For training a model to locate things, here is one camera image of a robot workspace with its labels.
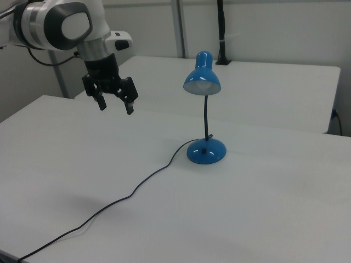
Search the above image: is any blue gooseneck desk lamp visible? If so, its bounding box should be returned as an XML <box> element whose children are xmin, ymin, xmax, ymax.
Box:
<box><xmin>183</xmin><ymin>50</ymin><xmax>228</xmax><ymax>165</ymax></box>

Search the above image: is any black cable at wall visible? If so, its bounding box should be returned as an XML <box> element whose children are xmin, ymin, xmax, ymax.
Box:
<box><xmin>332</xmin><ymin>108</ymin><xmax>343</xmax><ymax>136</ymax></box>

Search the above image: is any black robot wrist cable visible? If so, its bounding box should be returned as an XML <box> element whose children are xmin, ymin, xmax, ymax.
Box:
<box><xmin>26</xmin><ymin>46</ymin><xmax>82</xmax><ymax>67</ymax></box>

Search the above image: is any black pole with clamp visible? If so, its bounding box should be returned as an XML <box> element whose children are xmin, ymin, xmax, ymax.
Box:
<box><xmin>215</xmin><ymin>0</ymin><xmax>233</xmax><ymax>66</ymax></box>

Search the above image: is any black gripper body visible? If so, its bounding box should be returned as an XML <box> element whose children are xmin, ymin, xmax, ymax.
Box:
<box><xmin>83</xmin><ymin>53</ymin><xmax>123</xmax><ymax>95</ymax></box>

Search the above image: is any thin black lamp cable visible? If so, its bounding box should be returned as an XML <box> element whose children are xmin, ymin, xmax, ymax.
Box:
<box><xmin>16</xmin><ymin>133</ymin><xmax>215</xmax><ymax>261</ymax></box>

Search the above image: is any grey wall partition post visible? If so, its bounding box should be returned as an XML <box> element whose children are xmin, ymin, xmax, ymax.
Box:
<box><xmin>171</xmin><ymin>0</ymin><xmax>188</xmax><ymax>59</ymax></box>
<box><xmin>48</xmin><ymin>49</ymin><xmax>70</xmax><ymax>99</ymax></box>

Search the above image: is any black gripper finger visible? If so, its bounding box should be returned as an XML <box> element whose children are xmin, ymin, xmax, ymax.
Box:
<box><xmin>115</xmin><ymin>76</ymin><xmax>139</xmax><ymax>116</ymax></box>
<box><xmin>82</xmin><ymin>74</ymin><xmax>107</xmax><ymax>112</ymax></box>

